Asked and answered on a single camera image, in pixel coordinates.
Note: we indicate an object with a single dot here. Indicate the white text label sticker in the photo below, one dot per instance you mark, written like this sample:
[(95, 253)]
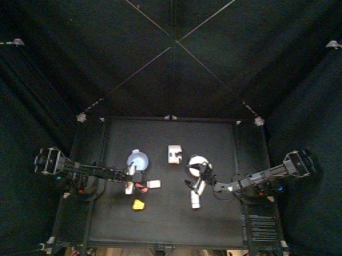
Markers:
[(262, 228)]

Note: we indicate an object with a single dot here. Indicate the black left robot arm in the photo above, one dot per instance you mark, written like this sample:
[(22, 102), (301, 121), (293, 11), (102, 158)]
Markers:
[(91, 170)]

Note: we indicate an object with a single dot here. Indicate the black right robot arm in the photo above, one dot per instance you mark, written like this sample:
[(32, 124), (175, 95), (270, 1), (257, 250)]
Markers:
[(268, 174)]

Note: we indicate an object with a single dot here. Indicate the yellow toy cheese wedge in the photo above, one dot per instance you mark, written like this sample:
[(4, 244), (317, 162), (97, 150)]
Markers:
[(138, 205)]

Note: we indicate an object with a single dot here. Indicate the white box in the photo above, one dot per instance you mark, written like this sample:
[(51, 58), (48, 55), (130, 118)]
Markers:
[(174, 154)]

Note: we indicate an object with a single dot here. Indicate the light blue toy bowl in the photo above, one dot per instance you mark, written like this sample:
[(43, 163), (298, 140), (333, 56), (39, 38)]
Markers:
[(138, 160)]

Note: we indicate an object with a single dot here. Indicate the silver frame corner bracket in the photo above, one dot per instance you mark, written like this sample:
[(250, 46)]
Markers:
[(259, 121), (16, 42), (82, 117), (170, 117), (333, 44)]

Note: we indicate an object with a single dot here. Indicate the white toy plate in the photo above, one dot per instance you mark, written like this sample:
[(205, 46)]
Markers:
[(194, 164)]

